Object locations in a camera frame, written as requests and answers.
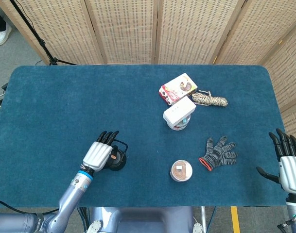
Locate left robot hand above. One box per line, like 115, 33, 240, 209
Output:
82, 131, 120, 172

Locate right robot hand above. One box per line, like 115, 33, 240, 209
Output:
256, 128, 296, 194

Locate black round lid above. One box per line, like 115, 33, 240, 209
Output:
110, 149, 124, 166

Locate black cast iron teapot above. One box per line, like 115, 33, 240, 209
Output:
104, 139, 128, 171

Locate blue table mat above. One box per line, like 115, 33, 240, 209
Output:
0, 64, 292, 208

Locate grey striped knit glove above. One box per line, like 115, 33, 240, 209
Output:
199, 135, 238, 172

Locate blue grey robot torso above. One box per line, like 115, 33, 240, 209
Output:
86, 206, 204, 233

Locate clear round jar brown contents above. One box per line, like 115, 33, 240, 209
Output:
170, 159, 194, 183

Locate white printed round tub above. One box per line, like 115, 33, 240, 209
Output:
166, 114, 191, 131

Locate white rectangular box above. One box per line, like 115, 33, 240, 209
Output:
162, 96, 197, 127

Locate colourful printed snack box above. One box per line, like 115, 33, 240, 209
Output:
158, 72, 198, 106

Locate black tripod stand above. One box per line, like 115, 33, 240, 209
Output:
9, 0, 78, 66

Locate woven folding screen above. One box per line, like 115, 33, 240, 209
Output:
0, 0, 296, 168

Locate white sneaker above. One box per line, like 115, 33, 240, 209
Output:
0, 23, 12, 47

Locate beige braided rope bundle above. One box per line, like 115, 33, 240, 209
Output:
192, 90, 228, 107

